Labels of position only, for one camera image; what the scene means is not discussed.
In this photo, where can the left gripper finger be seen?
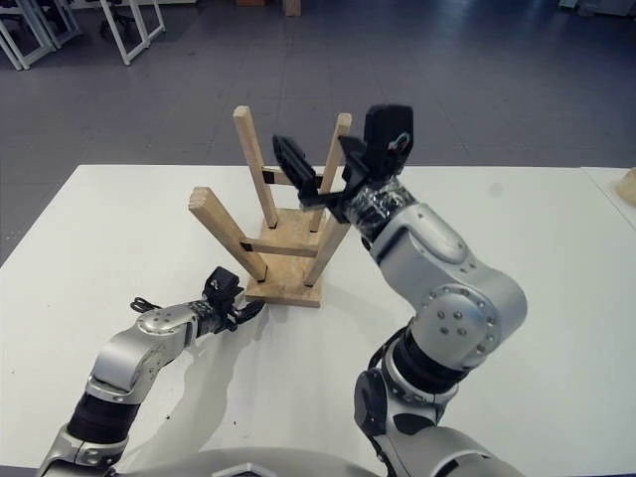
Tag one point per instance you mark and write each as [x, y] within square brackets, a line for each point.
[253, 310]
[240, 323]

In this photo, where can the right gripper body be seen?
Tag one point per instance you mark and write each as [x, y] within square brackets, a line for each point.
[377, 206]

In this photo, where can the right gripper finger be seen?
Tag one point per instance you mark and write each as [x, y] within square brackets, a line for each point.
[359, 166]
[295, 166]

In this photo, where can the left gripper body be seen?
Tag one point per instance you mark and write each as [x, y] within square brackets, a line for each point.
[213, 315]

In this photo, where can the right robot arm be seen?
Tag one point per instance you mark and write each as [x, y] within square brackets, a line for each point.
[447, 278]

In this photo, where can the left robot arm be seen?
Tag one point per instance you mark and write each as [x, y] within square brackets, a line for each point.
[124, 348]

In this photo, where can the wooden leg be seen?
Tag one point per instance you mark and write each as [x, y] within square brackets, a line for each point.
[256, 164]
[223, 228]
[332, 158]
[324, 250]

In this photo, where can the wooden seat board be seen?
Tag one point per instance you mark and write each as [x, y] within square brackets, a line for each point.
[288, 278]

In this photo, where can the wooden cross bar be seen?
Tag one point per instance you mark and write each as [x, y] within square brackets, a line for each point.
[283, 247]

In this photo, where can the robot body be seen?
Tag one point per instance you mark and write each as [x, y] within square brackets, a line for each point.
[223, 464]

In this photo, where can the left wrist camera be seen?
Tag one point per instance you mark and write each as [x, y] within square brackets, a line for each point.
[223, 285]

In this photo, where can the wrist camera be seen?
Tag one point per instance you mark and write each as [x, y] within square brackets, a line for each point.
[223, 285]
[387, 134]

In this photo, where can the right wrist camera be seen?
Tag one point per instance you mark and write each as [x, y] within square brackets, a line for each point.
[387, 134]

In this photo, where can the white metal desk frame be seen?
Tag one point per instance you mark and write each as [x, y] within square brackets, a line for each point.
[134, 42]
[30, 47]

